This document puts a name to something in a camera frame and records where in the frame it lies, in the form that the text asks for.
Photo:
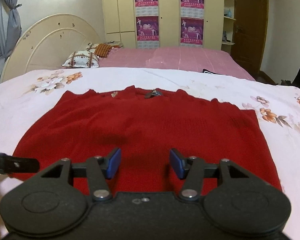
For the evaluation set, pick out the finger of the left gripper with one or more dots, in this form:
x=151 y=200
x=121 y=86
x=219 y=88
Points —
x=10 y=164

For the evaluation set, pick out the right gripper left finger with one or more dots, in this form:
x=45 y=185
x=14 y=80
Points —
x=59 y=196

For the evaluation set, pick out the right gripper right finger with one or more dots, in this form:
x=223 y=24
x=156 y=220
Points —
x=234 y=199

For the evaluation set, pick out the red embellished sweater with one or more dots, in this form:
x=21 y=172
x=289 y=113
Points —
x=81 y=126

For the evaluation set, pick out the floral pink quilt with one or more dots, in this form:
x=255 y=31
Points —
x=24 y=99

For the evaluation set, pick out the cream arched headboard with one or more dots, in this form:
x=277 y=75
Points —
x=48 y=43

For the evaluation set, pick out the white patterned pillow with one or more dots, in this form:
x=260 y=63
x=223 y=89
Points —
x=81 y=59

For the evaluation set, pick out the pink bed sheet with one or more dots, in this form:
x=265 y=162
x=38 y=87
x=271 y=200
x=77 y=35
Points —
x=177 y=58

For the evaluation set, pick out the orange striped pillow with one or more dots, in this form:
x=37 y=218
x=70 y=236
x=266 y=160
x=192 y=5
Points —
x=102 y=49

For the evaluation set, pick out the grey blue curtain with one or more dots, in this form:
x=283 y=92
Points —
x=14 y=29

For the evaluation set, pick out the lower right purple poster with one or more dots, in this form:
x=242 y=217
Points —
x=191 y=32

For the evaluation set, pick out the cream wardrobe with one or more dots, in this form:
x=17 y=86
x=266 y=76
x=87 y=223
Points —
x=120 y=22

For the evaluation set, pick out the brown wooden door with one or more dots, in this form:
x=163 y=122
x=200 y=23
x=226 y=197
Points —
x=250 y=30

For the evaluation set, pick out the lower left purple poster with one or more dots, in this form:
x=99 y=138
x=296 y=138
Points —
x=147 y=32

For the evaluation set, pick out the upper right purple poster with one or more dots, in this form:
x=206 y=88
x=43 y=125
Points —
x=192 y=9

